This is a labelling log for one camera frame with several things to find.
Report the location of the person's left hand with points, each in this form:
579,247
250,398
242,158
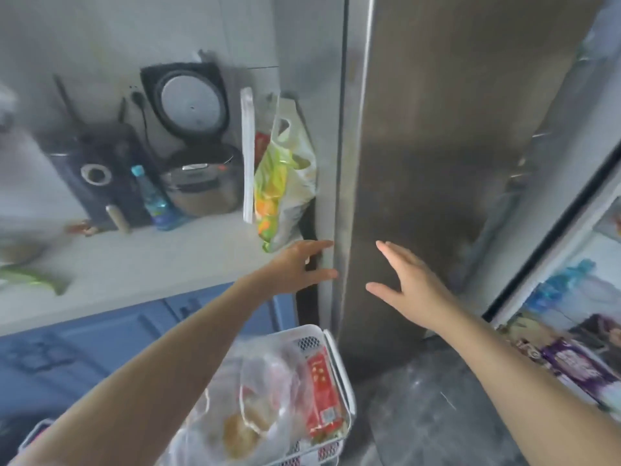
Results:
286,271

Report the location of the person's right hand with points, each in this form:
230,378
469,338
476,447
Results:
422,296

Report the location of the person's left thumb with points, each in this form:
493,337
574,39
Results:
324,275

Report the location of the person's right thumb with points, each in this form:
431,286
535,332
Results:
382,290

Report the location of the person's left forearm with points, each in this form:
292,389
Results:
160,368

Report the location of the person's right forearm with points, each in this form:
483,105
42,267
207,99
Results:
524,383

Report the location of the white plastic basket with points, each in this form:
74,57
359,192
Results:
315,342

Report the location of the hanging green orange plastic bag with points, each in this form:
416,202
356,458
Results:
281,189

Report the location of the red snack packet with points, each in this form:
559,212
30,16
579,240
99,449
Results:
322,393

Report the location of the white cutting board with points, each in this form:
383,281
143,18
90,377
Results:
248,155

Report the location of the clear plastic bag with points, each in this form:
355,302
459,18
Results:
228,383

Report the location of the stainless steel refrigerator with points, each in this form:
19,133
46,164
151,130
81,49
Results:
436,140

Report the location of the round bread roll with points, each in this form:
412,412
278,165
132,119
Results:
242,431

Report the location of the refrigerator door with shelves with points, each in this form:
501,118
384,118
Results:
558,228

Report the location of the clear bottle blue cap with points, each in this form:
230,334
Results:
153,198

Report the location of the purple packet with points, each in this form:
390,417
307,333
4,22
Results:
577,368

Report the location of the silver rice cooker black lid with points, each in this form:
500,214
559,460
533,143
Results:
194,106

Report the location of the small beige cylinder bottle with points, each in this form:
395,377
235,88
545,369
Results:
118,219

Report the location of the dark packet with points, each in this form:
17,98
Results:
604,334

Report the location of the blue kitchen cabinet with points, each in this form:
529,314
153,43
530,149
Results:
97,339

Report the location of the black kitchen appliance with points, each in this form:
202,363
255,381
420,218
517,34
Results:
97,189

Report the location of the green vegetable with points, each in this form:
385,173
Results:
34,280

